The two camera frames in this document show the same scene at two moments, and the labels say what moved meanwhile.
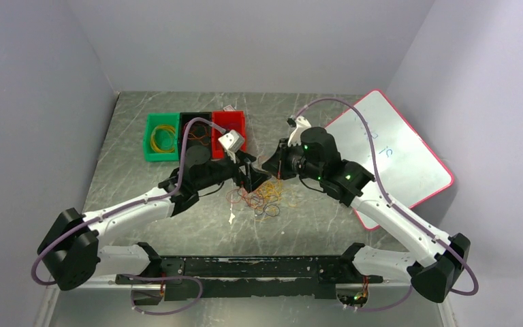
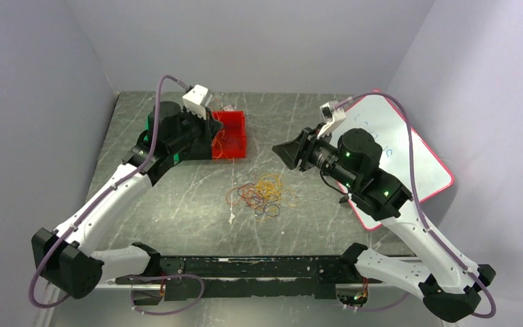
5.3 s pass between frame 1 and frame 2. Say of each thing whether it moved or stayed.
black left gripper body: moved
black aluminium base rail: stayed
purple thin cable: moved
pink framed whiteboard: stayed
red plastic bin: stayed
